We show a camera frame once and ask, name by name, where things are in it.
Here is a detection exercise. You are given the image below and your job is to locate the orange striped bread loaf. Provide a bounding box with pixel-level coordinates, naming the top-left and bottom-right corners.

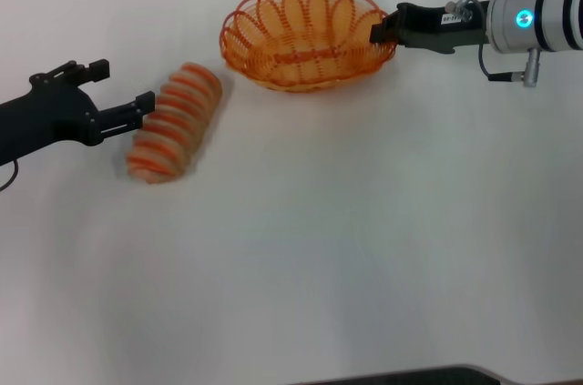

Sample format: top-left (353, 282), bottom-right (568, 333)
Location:
top-left (125, 62), bottom-right (224, 186)

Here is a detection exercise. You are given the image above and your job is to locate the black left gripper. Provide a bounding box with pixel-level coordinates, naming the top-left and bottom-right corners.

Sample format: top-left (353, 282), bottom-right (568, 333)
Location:
top-left (0, 59), bottom-right (156, 167)

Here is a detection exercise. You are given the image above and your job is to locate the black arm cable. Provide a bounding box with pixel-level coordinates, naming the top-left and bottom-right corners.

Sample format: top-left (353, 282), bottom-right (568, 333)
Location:
top-left (0, 159), bottom-right (19, 193)
top-left (477, 41), bottom-right (542, 88)

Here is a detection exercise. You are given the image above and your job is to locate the orange woven plastic basket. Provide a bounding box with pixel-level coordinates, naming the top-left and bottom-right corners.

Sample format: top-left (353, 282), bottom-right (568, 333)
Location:
top-left (220, 0), bottom-right (396, 94)

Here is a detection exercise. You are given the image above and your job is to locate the grey wrist connector wire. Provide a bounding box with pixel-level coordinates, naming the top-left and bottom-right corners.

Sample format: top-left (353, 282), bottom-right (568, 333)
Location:
top-left (445, 0), bottom-right (484, 21)

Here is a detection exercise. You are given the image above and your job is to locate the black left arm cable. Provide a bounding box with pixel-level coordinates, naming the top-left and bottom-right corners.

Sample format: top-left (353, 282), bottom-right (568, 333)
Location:
top-left (0, 159), bottom-right (19, 193)

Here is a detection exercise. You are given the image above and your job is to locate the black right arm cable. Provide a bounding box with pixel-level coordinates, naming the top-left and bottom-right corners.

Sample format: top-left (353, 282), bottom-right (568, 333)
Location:
top-left (477, 41), bottom-right (542, 88)

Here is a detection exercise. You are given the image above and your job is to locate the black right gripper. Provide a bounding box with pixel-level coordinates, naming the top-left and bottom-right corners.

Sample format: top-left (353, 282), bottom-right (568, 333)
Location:
top-left (369, 1), bottom-right (492, 55)

